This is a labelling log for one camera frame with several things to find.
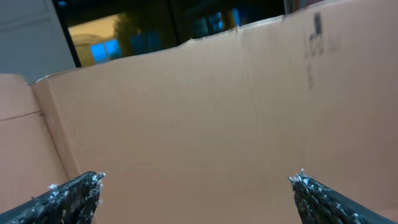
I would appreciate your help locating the cardboard left wall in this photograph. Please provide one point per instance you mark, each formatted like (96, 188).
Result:
(35, 148)

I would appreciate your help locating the dark window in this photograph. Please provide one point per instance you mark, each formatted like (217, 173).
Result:
(98, 31)

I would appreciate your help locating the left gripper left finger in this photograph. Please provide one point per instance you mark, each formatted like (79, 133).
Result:
(73, 202)

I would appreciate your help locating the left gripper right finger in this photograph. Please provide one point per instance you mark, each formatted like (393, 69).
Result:
(319, 204)

